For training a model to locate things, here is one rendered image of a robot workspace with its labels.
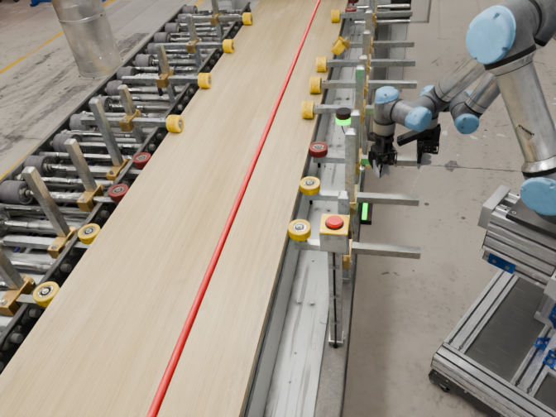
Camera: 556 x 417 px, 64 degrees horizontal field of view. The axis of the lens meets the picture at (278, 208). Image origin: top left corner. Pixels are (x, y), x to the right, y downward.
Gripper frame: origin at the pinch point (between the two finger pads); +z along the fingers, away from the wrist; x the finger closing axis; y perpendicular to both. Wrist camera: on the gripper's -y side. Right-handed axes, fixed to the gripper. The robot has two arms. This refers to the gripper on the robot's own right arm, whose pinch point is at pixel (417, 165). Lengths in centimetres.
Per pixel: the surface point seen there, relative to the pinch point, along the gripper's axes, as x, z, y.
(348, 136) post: -31, -34, -26
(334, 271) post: -82, -25, -25
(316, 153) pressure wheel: -3.9, -8.2, -41.9
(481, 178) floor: 102, 83, 52
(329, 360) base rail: -87, 12, -28
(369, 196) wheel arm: -25.8, -3.9, -18.6
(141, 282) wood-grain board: -80, -9, -89
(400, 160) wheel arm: -1.3, -3.9, -6.9
